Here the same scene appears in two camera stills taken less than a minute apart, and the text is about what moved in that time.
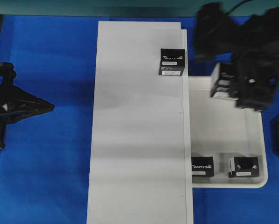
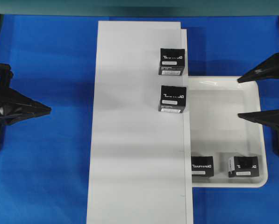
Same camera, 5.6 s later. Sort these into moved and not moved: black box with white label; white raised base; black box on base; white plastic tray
Moved: black box with white label
Not moved: black box on base; white plastic tray; white raised base
